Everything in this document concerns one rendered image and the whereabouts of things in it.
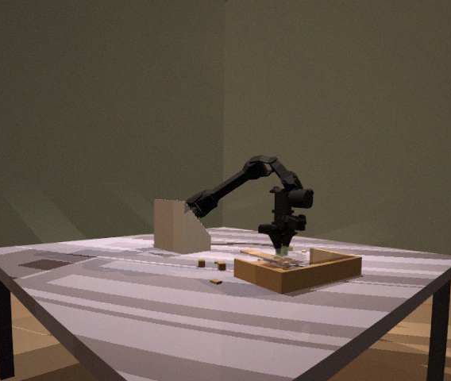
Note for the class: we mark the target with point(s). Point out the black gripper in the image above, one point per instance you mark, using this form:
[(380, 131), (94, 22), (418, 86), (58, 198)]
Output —
[(280, 236)]

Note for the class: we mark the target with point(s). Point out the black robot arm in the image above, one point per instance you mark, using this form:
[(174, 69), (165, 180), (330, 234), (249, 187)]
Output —
[(293, 195)]

